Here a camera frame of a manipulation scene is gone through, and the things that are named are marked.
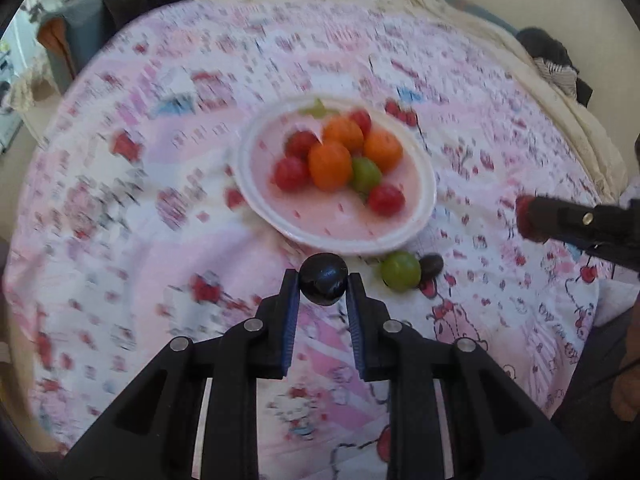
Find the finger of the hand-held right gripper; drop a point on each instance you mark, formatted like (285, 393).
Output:
(565, 220)
(620, 259)

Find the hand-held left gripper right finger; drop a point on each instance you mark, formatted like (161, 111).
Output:
(356, 325)

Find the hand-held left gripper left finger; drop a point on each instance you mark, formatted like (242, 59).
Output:
(290, 320)

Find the black round plum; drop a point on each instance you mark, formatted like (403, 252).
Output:
(322, 275)

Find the white pink plate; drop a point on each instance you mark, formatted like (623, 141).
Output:
(320, 220)

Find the large red tomato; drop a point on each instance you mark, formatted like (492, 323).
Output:
(386, 199)

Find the red cherry tomato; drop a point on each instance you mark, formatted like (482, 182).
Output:
(291, 172)
(360, 120)

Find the green lime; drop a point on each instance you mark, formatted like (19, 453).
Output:
(366, 174)
(400, 270)

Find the large orange mandarin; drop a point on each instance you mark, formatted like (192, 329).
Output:
(330, 165)

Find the small orange mandarin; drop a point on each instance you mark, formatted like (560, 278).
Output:
(382, 150)

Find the dark purple grape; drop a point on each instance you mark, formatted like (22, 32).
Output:
(431, 265)

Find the person's dark clothing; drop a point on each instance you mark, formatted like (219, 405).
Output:
(590, 360)

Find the striped cloth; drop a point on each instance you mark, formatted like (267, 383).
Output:
(557, 72)

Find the pink cartoon printed blanket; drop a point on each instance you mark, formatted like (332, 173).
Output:
(150, 260)

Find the dark cloth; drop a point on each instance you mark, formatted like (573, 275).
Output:
(545, 47)

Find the red strawberry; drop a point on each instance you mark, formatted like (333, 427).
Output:
(301, 144)

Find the blue grey cushion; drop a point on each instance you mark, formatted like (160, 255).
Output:
(80, 35)

